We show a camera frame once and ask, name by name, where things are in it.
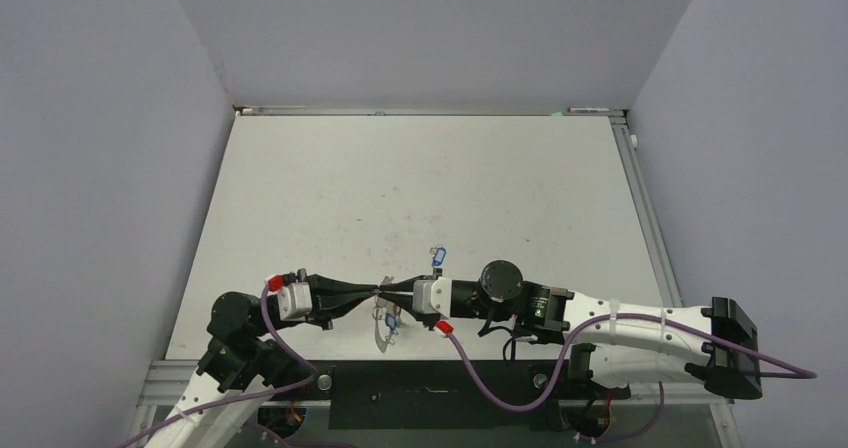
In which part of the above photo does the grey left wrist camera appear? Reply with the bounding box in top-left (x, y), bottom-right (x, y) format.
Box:
top-left (266, 273), bottom-right (313, 321)

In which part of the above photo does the black loop cable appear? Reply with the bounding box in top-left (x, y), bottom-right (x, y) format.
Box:
top-left (500, 328), bottom-right (525, 363)

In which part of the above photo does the red white marker pen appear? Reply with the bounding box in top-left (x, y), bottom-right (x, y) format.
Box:
top-left (566, 107), bottom-right (612, 115)

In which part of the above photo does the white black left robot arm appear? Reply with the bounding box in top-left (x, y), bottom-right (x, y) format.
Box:
top-left (125, 271), bottom-right (379, 447)

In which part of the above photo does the metal carabiner keyring with keys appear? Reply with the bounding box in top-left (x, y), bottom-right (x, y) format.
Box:
top-left (371, 296), bottom-right (404, 354)

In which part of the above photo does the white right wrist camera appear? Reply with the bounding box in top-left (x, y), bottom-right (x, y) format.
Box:
top-left (412, 277), bottom-right (453, 318)

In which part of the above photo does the aluminium right table rail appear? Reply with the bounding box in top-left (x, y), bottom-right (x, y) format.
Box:
top-left (609, 116), bottom-right (684, 308)

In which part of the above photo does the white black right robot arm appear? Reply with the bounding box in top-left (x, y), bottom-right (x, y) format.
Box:
top-left (376, 260), bottom-right (762, 400)

